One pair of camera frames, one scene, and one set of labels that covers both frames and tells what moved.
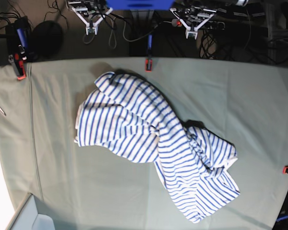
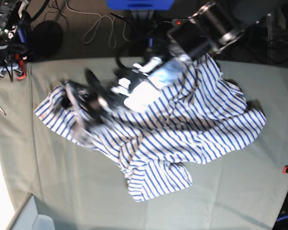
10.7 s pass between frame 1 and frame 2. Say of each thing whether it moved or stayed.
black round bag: stayed
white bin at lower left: stayed
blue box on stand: stayed
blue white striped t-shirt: moved
